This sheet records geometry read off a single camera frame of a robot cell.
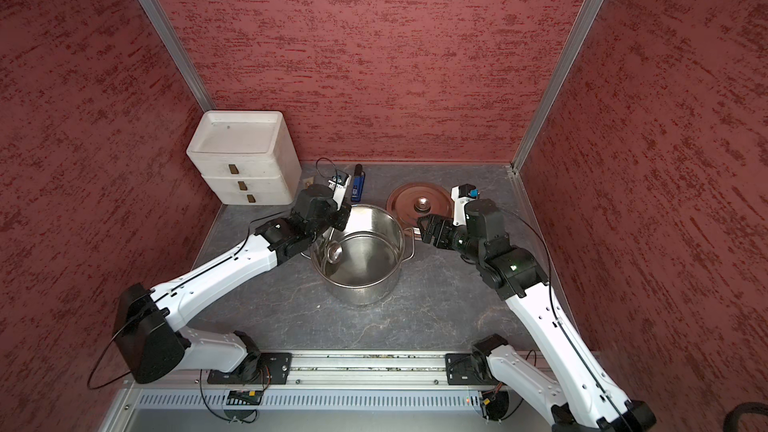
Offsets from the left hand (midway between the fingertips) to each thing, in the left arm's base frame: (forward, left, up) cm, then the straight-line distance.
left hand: (342, 203), depth 80 cm
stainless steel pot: (-2, -8, -18) cm, 20 cm away
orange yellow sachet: (+27, +20, -22) cm, 40 cm away
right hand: (-10, -23, +3) cm, 25 cm away
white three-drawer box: (+17, +31, +1) cm, 36 cm away
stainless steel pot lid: (+17, -19, -21) cm, 33 cm away
